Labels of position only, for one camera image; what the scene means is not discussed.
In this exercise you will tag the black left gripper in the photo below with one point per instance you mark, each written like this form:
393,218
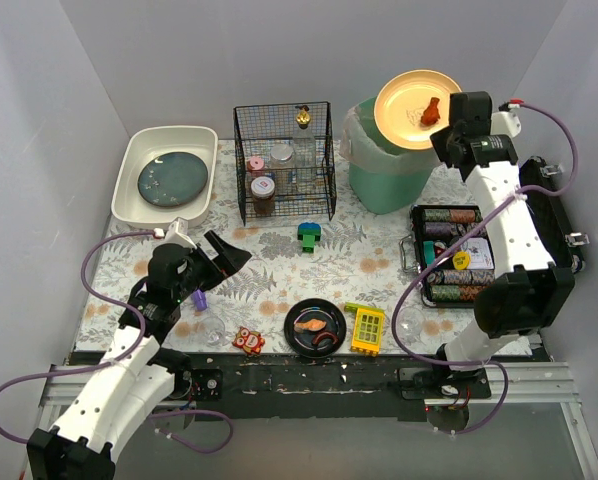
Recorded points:
207,260

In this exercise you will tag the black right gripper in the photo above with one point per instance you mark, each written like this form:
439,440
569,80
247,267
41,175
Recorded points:
442,141

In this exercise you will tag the yellow plate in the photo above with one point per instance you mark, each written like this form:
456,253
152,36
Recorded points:
402,102

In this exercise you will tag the brown sauce jar white lid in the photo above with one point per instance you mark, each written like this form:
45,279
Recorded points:
263,195

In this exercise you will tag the small black plate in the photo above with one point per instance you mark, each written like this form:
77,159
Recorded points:
301,343

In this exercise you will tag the pink lid toothpick jar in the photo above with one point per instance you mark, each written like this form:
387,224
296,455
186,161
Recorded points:
255,166

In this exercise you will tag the blue ceramic plate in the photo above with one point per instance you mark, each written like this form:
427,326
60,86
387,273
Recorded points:
172,179

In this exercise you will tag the clear glass bottle gold cap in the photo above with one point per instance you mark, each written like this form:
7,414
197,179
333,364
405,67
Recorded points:
304,145

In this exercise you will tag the silver lid pepper jar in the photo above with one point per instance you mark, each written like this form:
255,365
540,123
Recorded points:
283,167

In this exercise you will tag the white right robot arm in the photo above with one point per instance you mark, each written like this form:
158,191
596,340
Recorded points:
529,288

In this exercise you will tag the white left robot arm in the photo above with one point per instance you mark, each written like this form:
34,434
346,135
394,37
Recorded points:
137,372

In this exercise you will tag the red chicken drumstick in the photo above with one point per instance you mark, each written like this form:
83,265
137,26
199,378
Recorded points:
430,116

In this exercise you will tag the purple toy piece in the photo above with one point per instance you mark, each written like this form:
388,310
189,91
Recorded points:
199,300

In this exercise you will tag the red chip stack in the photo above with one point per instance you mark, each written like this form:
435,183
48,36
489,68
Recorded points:
464,216

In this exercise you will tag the left clear glass cup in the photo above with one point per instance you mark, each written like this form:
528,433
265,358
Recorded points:
212,331

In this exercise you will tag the clear glass cup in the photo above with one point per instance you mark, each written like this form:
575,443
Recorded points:
409,323
212,331

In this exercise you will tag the green blue chip stack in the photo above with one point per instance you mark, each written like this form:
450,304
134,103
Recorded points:
436,215

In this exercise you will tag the green blue toy block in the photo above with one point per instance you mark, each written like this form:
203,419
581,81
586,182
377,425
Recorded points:
309,234

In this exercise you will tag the red owl toy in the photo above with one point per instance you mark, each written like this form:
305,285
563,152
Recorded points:
249,341

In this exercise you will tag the blue orange loose chips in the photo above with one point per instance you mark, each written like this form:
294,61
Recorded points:
471,230

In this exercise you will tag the green trash bin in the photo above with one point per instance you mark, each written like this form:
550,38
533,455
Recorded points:
383,193

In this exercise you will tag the purple chip stack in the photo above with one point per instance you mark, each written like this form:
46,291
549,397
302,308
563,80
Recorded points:
440,229

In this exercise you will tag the white rectangular basin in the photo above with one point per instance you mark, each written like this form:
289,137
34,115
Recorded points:
128,206

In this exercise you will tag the deck of playing cards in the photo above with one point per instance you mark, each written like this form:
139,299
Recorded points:
480,253

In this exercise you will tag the black poker chip case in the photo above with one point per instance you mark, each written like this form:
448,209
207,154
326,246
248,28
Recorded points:
551,222

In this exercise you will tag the teal block in case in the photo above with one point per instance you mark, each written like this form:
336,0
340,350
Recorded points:
429,252

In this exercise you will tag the clear plastic bin liner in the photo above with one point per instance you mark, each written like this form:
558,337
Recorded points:
363,145

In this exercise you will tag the yellow big blind button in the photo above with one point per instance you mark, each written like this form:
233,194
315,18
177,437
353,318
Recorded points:
461,260

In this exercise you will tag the dark red sausage piece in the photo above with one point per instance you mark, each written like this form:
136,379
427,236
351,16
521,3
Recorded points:
325,336

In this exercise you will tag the blue orange chip stack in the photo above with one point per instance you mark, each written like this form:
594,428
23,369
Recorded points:
461,277

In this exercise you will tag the yellow green toy window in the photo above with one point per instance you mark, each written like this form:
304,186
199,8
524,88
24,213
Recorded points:
368,328

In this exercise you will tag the right clear glass cup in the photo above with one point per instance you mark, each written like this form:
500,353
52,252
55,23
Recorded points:
409,323

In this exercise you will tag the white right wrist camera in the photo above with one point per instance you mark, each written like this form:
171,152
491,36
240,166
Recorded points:
505,120

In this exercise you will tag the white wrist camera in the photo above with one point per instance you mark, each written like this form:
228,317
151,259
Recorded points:
179,231
505,120

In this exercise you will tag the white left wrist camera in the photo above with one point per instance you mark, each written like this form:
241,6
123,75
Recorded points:
179,231

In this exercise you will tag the black wire basket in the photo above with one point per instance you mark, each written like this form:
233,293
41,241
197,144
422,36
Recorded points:
256,129

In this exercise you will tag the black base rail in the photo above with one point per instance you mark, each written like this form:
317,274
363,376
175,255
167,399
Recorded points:
293,387

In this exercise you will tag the silver case handle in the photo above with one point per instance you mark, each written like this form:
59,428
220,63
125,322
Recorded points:
408,261

